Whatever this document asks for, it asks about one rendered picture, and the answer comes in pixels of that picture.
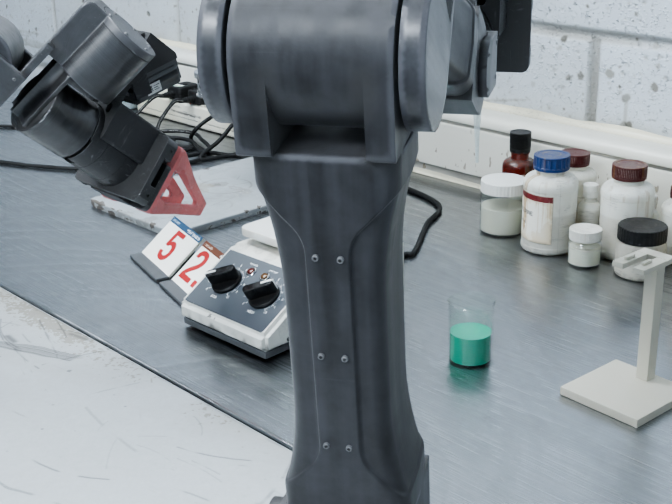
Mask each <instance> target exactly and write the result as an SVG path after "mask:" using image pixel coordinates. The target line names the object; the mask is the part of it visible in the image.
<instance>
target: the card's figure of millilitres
mask: <svg viewBox="0 0 672 504"><path fill-rule="evenodd" d="M219 260H220V259H218V258H217V257H216V256H214V255H213V254H212V253H211V252H209V251H208V250H207V249H205V248H204V247H203V246H202V247H201V248H200V249H199V251H198V252H197V253H196V254H195V255H194V256H193V257H192V258H191V259H190V261H189V262H188V263H187V264H186V265H185V266H184V267H183V268H182V269H181V270H180V272H179V273H178V274H177V275H176V277H178V278H179V279H180V280H181V281H182V282H183V283H184V284H185V285H186V286H188V287H189V288H190V289H191V290H192V289H193V288H194V287H195V286H196V285H197V284H198V282H199V281H200V280H201V279H202V278H203V277H204V276H205V275H204V274H205V272H207V271H208V270H210V269H211V268H212V267H213V266H214V265H215V264H216V263H217V262H218V261H219Z"/></svg>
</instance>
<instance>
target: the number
mask: <svg viewBox="0 0 672 504"><path fill-rule="evenodd" d="M196 243H197V241H195V240H194V239H193V238H191V237H190V236H189V235H188V234H186V233H185V232H184V231H183V230H181V229H180V228H179V227H177V226H176V225H175V224H174V223H172V222H170V223H169V224H168V225H167V226H166V227H165V228H164V229H163V231H162V232H161V233H160V234H159V235H158V236H157V237H156V238H155V239H154V240H153V241H152V243H151V244H150V245H149V246H148V247H147V248H146V250H147V251H148V252H149V253H151V254H152V255H153V256H154V257H155V258H156V259H157V260H158V261H160V262H161V263H162V264H163V265H164V266H165V267H166V268H167V269H169V270H170V271H172V270H173V269H174V268H175V267H176V265H177V264H178V263H179V262H180V261H181V260H182V259H183V258H184V257H185V256H186V254H187V253H188V252H189V251H190V250H191V249H192V248H193V247H194V246H195V244H196Z"/></svg>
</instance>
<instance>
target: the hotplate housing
mask: <svg viewBox="0 0 672 504"><path fill-rule="evenodd" d="M229 250H234V251H236V252H239V253H242V254H245V255H247V256H250V257H253V258H256V259H258V260H261V261H264V262H267V263H269V264H272V265H275V266H278V267H281V261H280V256H279V251H278V248H277V247H274V246H272V245H269V244H266V243H263V242H260V241H257V240H254V239H251V238H249V239H246V240H243V241H240V242H237V243H236V245H235V246H232V247H231V248H230V249H229ZM229 250H228V251H227V252H226V253H225V254H224V255H223V256H222V257H221V258H220V260H221V259H222V258H223V257H224V256H225V255H226V254H227V253H228V252H229ZM220 260H219V261H220ZM219 261H218V262H219ZM218 262H217V263H216V264H215V265H214V266H213V267H212V268H211V269H213V268H214V267H215V266H216V265H217V264H218ZM281 268H282V267H281ZM211 269H210V270H211ZM205 277H206V276H204V277H203V278H202V279H201V280H200V281H199V282H198V284H199V283H200V282H201V281H202V280H203V279H204V278H205ZM198 284H197V285H198ZM197 285H196V286H197ZM196 286H195V287H194V288H193V289H192V290H191V291H190V292H189V293H188V294H187V296H188V295H189V294H190V293H191V292H192V291H193V290H194V289H195V288H196ZM403 286H404V245H403ZM187 296H186V297H187ZM186 297H185V298H184V300H183V301H182V305H181V310H182V315H183V316H185V317H184V322H185V323H186V324H188V325H191V326H193V327H195V328H197V329H199V330H202V331H204V332H206V333H208V334H211V335H213V336H215V337H217V338H219V339H222V340H224V341H226V342H228V343H231V344H233V345H235V346H237V347H239V348H242V349H244V350H246V351H248V352H251V353H253V354H255V355H257V356H259V357H262V358H264V359H268V358H270V357H272V356H274V355H277V354H279V353H281V352H283V351H286V350H288V349H290V346H289V335H288V324H287V313H286V306H285V307H284V308H283V309H282V310H281V311H280V313H279V314H278V315H277V316H276V317H275V318H274V319H273V321H272V322H271V323H270V324H269V325H268V326H267V328H266V329H265V330H264V331H263V332H261V333H260V332H258V331H255V330H253V329H251V328H248V327H246V326H244V325H241V324H239V323H237V322H234V321H232V320H230V319H227V318H225V317H223V316H220V315H218V314H216V313H213V312H211V311H209V310H206V309H204V308H202V307H199V306H197V305H195V304H192V303H190V302H188V301H186V300H185V299H186Z"/></svg>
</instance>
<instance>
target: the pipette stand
mask: <svg viewBox="0 0 672 504"><path fill-rule="evenodd" d="M643 260H645V261H643ZM641 261H643V262H642V263H641V264H640V265H637V266H635V267H633V273H636V274H639V275H642V276H645V278H644V289H643V301H642V312H641V324H640V335H639V347H638V359H637V367H634V366H632V365H629V364H627V363H624V362H622V361H619V360H617V359H615V360H613V361H611V362H609V363H607V364H605V365H603V366H601V367H599V368H597V369H595V370H593V371H591V372H589V373H587V374H585V375H583V376H581V377H579V378H577V379H575V380H573V381H571V382H569V383H567V384H565V385H563V386H561V388H560V394H561V395H563V396H565V397H567V398H570V399H572V400H574V401H576V402H579V403H581V404H583V405H585V406H588V407H590V408H592V409H594V410H597V411H599V412H601V413H603V414H606V415H608V416H610V417H612V418H615V419H617V420H619V421H622V422H624V423H626V424H628V425H631V426H633V427H635V428H638V427H640V426H641V425H643V424H645V423H647V422H648V421H650V420H652V419H654V418H656V417H657V416H659V415H661V414H663V413H664V412H666V411H668V410H670V409H671V408H672V381H670V380H667V379H665V378H662V377H660V376H657V375H655V369H656V358H657V347H658V337H659V326H660V315H661V305H662V294H663V283H664V272H665V266H667V265H670V264H672V256H671V255H668V254H665V253H661V252H658V251H655V250H651V249H648V248H643V249H640V250H638V251H635V252H633V253H630V254H628V255H625V256H623V257H620V258H618V259H615V260H613V261H612V266H615V267H618V268H621V269H624V268H626V267H629V266H631V265H634V264H636V263H638V262H641Z"/></svg>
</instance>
